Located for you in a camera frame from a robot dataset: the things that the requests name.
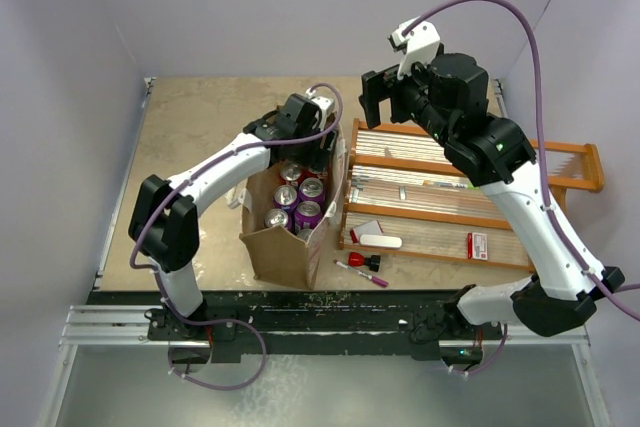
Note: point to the red staples box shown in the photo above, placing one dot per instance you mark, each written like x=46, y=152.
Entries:
x=477, y=246

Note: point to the purple fanta can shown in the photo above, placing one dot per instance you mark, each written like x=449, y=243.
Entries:
x=304, y=234
x=312, y=189
x=278, y=217
x=285, y=197
x=308, y=215

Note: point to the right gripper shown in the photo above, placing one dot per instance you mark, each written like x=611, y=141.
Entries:
x=379, y=85

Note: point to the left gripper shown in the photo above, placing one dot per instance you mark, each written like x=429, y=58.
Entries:
x=318, y=159

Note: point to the white eraser bar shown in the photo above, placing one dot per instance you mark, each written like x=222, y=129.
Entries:
x=379, y=241

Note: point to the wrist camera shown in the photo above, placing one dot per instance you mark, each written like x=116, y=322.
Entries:
x=326, y=107
x=419, y=46

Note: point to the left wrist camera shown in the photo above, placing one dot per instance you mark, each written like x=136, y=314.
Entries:
x=326, y=107

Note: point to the wooden shelf rack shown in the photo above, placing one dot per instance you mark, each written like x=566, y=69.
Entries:
x=432, y=222

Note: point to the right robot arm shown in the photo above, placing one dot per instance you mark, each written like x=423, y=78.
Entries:
x=447, y=98

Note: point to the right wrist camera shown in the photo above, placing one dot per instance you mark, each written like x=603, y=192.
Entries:
x=419, y=46

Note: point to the green tipped pen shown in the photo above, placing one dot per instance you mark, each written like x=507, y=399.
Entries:
x=445, y=184

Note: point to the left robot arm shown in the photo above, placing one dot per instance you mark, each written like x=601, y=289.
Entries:
x=165, y=221

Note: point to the pink marker pen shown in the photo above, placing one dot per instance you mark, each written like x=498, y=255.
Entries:
x=371, y=278

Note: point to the red black stamp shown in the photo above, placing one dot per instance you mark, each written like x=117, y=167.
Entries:
x=372, y=262

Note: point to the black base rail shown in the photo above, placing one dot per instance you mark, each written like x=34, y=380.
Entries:
x=411, y=323

